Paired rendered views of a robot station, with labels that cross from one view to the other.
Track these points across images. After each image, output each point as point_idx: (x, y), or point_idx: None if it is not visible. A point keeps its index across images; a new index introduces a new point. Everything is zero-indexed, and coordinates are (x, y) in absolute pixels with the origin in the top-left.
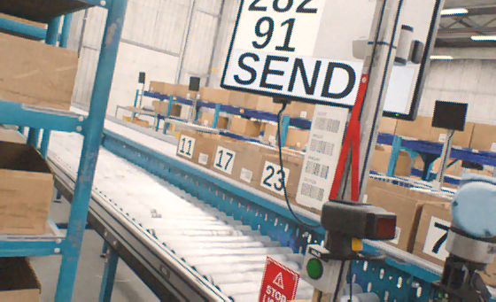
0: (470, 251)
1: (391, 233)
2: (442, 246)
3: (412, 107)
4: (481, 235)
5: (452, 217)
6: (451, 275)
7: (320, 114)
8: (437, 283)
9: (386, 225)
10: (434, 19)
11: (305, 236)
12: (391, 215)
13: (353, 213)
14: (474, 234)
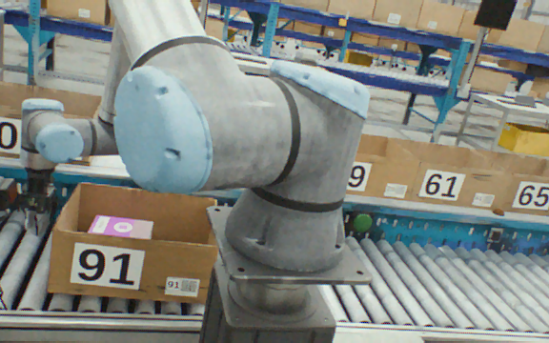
0: (46, 162)
1: (15, 194)
2: None
3: None
4: (66, 162)
5: None
6: (34, 185)
7: None
8: (22, 191)
9: (12, 191)
10: None
11: None
12: (12, 182)
13: None
14: (61, 162)
